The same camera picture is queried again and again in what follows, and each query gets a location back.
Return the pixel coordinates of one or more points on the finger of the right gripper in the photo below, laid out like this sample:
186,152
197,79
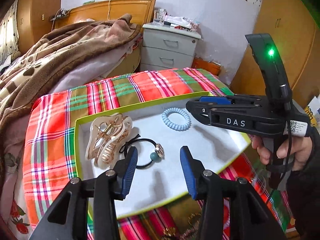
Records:
199,110
220,100

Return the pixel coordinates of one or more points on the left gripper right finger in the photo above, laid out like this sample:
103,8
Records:
193,174

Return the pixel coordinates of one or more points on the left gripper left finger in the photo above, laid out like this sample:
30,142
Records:
125,170

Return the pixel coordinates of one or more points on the beige hair claw clip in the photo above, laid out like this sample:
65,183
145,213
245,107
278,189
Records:
107,133

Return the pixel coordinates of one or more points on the gold black small hair clip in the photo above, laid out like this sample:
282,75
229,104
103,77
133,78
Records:
169,234

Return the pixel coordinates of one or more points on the right hand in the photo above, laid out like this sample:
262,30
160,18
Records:
301,147

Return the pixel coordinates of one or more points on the orange box on floor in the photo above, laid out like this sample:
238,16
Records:
212,67

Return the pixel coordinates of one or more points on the yellow shallow box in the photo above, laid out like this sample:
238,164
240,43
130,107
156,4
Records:
159,179

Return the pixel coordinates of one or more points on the black tracker with green light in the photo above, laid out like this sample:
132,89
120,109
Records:
267,57

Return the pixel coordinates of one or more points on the white nightstand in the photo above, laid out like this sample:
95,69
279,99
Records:
167,48

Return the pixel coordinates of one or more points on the plaid red green cloth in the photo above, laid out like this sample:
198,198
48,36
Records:
49,154

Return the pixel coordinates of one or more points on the wooden door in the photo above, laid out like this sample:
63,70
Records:
296,36

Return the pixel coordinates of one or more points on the wooden headboard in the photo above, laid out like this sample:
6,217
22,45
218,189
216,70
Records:
140,10

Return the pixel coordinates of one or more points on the brown patterned blanket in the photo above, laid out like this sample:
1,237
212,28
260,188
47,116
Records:
53,56

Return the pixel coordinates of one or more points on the dotted curtain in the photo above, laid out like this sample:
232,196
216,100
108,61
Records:
9,33

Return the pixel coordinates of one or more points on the wooden wardrobe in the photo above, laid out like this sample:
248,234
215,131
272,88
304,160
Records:
33,21

